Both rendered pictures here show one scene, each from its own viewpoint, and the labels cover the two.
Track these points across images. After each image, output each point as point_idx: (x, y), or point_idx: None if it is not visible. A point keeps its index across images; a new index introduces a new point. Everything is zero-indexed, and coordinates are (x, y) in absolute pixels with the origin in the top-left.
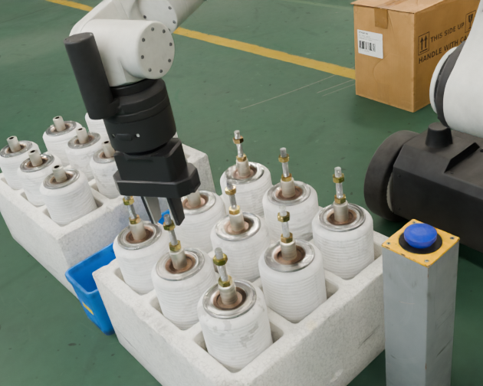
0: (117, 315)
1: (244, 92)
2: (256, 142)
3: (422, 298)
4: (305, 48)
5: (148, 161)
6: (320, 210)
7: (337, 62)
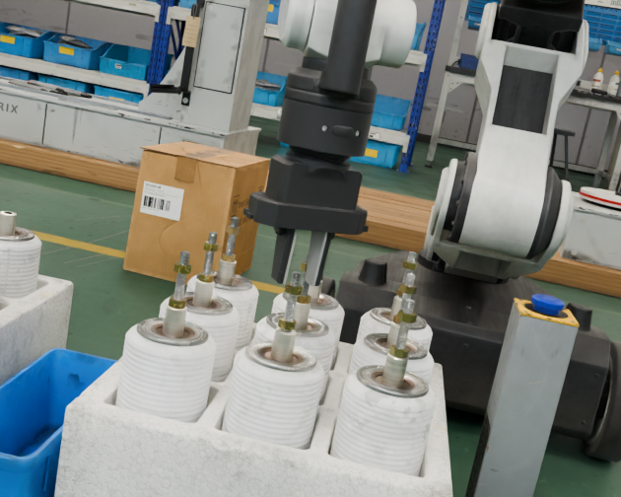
0: (108, 482)
1: None
2: None
3: (562, 368)
4: None
5: (339, 176)
6: (366, 315)
7: (60, 234)
